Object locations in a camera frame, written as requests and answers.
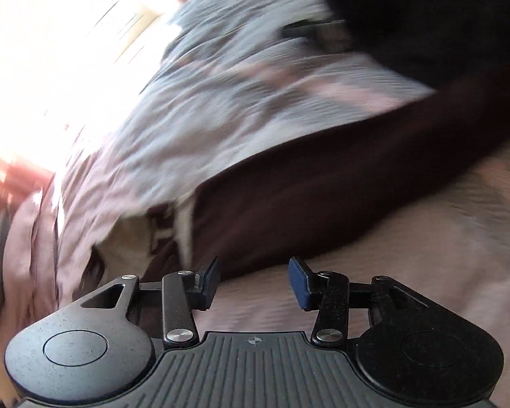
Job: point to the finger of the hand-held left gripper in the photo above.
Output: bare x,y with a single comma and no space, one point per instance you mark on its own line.
301,29

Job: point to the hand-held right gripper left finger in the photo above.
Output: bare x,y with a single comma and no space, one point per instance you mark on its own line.
210,278

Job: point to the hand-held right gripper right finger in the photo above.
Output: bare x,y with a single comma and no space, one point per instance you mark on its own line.
299,282

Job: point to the beige and brown sweater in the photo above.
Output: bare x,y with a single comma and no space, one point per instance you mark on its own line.
301,199

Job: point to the black garment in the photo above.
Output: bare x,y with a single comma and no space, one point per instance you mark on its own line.
429,17

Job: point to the pink grey herringbone blanket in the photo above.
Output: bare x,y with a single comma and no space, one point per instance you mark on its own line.
195,114

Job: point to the window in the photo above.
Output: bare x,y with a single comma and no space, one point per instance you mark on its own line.
46,51

